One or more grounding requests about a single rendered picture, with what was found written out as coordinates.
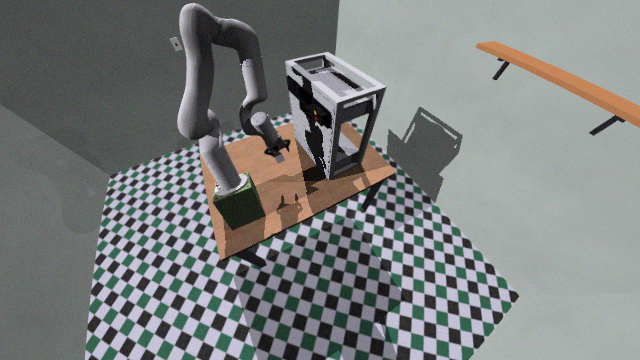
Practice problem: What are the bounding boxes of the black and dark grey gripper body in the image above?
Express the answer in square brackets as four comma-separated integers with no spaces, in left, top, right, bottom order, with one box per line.
[265,134,286,153]

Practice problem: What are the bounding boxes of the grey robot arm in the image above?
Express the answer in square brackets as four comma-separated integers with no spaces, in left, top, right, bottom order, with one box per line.
[177,3,278,196]

